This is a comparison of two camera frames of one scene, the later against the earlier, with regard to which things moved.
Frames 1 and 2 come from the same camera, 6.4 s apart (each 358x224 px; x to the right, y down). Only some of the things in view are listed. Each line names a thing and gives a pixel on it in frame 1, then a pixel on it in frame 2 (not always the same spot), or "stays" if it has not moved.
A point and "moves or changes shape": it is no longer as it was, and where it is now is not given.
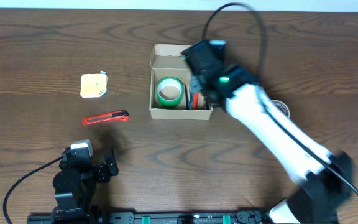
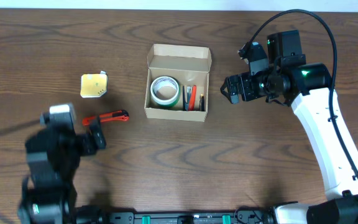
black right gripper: [196, 81] -> [247, 94]
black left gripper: [104, 173] -> [89, 147]
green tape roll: [169, 91] moves or changes shape
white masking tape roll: [281, 107] -> [165, 90]
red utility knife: [120, 116] stays
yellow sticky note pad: [94, 85] stays
